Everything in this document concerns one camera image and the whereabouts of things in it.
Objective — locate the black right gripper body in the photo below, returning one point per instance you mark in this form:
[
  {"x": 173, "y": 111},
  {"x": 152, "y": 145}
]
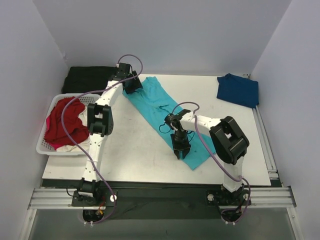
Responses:
[{"x": 180, "y": 145}]

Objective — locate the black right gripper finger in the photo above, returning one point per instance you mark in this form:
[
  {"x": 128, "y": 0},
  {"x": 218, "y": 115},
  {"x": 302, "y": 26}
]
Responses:
[
  {"x": 185, "y": 152},
  {"x": 177, "y": 153}
]

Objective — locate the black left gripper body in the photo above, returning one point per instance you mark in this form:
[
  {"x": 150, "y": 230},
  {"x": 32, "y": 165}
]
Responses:
[{"x": 131, "y": 83}]

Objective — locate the turquoise t-shirt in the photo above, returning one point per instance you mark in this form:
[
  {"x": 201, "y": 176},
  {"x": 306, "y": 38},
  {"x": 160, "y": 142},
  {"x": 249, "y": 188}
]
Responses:
[{"x": 154, "y": 104}]

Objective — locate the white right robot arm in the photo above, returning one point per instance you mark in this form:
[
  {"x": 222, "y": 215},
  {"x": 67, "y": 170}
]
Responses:
[{"x": 221, "y": 137}]

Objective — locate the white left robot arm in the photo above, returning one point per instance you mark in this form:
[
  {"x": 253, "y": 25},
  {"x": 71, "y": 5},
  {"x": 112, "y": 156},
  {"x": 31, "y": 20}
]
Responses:
[{"x": 100, "y": 125}]

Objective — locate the black folded t-shirt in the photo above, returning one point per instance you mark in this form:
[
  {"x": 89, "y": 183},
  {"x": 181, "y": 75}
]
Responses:
[{"x": 81, "y": 79}]

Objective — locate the white t-shirt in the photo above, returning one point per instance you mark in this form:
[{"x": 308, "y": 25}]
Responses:
[{"x": 84, "y": 143}]

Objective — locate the folded navy blue t-shirt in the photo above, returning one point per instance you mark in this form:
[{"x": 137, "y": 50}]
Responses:
[{"x": 238, "y": 90}]

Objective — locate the red t-shirt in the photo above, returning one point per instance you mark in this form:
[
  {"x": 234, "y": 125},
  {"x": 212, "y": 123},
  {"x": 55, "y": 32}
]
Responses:
[{"x": 63, "y": 122}]

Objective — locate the white plastic laundry basket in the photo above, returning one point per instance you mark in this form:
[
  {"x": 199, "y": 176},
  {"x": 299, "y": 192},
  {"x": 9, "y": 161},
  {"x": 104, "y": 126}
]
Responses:
[{"x": 42, "y": 146}]

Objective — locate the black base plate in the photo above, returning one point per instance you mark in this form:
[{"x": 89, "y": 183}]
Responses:
[{"x": 162, "y": 203}]

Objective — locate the aluminium frame rail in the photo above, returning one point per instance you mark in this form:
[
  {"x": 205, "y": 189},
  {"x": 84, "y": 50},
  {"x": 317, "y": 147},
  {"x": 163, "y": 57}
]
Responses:
[{"x": 260, "y": 197}]

